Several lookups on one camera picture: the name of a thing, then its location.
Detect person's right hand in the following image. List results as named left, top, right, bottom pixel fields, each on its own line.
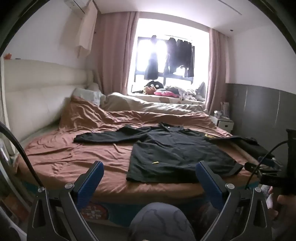
left=270, top=194, right=296, bottom=220

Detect pale pillow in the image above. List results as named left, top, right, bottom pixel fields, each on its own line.
left=72, top=83, right=107, bottom=107

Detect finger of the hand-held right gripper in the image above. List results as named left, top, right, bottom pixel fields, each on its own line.
left=244, top=157, right=282, bottom=173

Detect glass jar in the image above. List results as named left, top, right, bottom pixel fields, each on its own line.
left=220, top=101, right=231, bottom=118

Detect bed with brown sheet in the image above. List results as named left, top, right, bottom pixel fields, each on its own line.
left=17, top=95, right=259, bottom=204

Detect dark hanging jacket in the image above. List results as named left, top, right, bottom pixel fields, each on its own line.
left=163, top=37, right=195, bottom=78

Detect white hanging cloth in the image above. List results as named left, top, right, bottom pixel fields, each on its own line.
left=74, top=3, right=97, bottom=58

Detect black shirt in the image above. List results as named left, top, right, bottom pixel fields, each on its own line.
left=73, top=122, right=269, bottom=183

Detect beige duvet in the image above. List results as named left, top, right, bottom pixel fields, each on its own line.
left=102, top=92, right=218, bottom=127

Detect pink curtain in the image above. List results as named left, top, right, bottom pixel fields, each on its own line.
left=92, top=10, right=139, bottom=95
left=205, top=28, right=234, bottom=115

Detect white air conditioner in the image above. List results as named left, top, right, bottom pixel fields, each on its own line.
left=63, top=0, right=89, bottom=12

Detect dark framed window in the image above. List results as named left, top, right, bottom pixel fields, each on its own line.
left=134, top=36, right=196, bottom=85

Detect black plush toy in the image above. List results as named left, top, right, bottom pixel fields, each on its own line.
left=143, top=80, right=164, bottom=95

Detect white nightstand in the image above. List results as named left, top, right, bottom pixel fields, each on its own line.
left=211, top=115, right=235, bottom=135

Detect pink cloth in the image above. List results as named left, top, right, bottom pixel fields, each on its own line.
left=154, top=90, right=179, bottom=98

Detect white padded headboard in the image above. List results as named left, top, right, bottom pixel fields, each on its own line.
left=0, top=58, right=102, bottom=153

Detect dark hanging trousers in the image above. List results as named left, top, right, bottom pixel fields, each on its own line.
left=144, top=35, right=160, bottom=80

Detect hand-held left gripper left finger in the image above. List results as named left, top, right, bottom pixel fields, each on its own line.
left=26, top=161, right=104, bottom=241

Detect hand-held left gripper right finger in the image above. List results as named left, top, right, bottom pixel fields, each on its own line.
left=195, top=161, right=273, bottom=241

